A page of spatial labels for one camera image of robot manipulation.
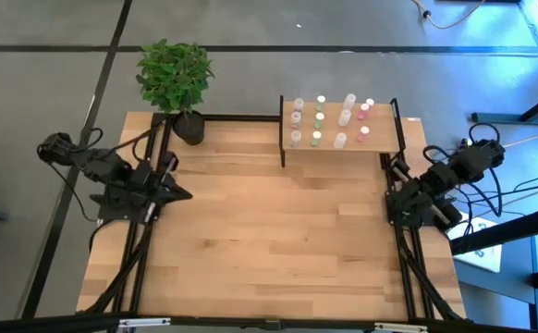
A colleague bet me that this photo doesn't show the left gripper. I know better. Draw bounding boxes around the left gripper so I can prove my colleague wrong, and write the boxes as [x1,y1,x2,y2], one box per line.
[141,154,194,224]

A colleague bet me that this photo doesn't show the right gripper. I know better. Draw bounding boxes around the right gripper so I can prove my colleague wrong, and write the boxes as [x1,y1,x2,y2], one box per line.
[386,157,463,231]

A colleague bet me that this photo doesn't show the white printed sheet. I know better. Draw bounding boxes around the white printed sheet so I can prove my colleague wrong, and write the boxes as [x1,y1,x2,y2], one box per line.
[447,210,502,273]

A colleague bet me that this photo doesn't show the green plant in black pot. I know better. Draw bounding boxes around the green plant in black pot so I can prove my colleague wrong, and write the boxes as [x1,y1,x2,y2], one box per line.
[135,38,216,146]

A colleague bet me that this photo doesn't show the black crossbar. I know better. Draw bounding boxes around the black crossbar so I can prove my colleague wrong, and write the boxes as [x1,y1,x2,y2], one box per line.
[0,310,538,333]

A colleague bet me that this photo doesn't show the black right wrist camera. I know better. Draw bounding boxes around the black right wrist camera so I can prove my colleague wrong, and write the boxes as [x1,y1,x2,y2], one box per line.
[423,165,451,191]

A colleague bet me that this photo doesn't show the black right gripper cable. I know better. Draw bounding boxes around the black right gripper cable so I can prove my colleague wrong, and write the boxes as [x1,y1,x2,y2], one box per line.
[422,144,453,167]

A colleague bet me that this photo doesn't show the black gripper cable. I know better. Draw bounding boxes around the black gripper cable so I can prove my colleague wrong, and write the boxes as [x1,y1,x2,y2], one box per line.
[72,127,157,163]
[422,144,453,167]

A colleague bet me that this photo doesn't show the wooden shelf black frame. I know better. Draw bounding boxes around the wooden shelf black frame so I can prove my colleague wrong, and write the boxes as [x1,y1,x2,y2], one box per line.
[278,94,409,168]

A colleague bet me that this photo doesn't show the black aluminium table frame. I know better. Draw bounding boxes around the black aluminium table frame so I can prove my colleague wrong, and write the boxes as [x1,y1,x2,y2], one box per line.
[77,110,467,323]

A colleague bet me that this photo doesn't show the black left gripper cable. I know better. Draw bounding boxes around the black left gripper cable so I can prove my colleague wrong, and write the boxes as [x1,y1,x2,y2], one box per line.
[72,127,157,163]

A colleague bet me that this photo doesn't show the black side table frame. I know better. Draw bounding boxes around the black side table frame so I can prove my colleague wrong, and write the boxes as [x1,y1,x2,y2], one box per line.
[448,203,538,333]

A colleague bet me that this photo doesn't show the black right arm cable loop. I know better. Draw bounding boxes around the black right arm cable loop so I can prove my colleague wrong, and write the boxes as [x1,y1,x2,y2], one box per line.
[469,121,502,145]

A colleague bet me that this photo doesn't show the silver bracket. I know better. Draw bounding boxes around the silver bracket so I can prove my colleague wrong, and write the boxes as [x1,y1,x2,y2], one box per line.
[373,321,429,333]
[117,316,172,330]

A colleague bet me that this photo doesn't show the black desk frame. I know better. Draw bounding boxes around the black desk frame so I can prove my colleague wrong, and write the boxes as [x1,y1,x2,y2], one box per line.
[471,0,538,127]

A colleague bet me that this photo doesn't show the beige extension cable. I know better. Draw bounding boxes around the beige extension cable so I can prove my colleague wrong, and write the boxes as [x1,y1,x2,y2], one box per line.
[503,131,538,149]

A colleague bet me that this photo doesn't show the beige floor cable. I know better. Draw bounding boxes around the beige floor cable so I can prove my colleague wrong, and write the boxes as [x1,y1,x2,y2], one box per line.
[410,0,486,31]

